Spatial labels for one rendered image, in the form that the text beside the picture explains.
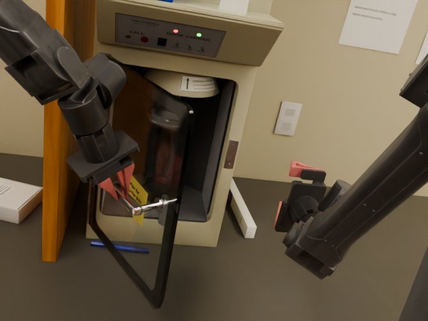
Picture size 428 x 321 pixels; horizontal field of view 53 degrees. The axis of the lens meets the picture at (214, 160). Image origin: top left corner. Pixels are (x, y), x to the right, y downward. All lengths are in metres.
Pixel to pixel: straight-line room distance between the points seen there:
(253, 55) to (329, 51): 0.61
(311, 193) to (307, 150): 0.72
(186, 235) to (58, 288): 0.32
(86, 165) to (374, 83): 1.07
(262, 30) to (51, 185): 0.50
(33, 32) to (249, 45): 0.39
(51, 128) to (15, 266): 0.32
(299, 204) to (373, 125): 0.83
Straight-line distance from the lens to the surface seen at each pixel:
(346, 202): 0.54
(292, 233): 0.68
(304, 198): 0.80
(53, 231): 0.97
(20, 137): 1.47
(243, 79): 0.91
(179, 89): 0.92
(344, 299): 1.09
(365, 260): 1.25
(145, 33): 0.81
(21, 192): 1.18
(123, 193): 0.74
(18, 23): 0.60
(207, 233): 1.08
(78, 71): 0.62
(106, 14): 0.79
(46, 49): 0.61
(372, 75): 1.51
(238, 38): 0.81
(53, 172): 0.89
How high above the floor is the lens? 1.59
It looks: 25 degrees down
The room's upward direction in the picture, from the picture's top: 11 degrees clockwise
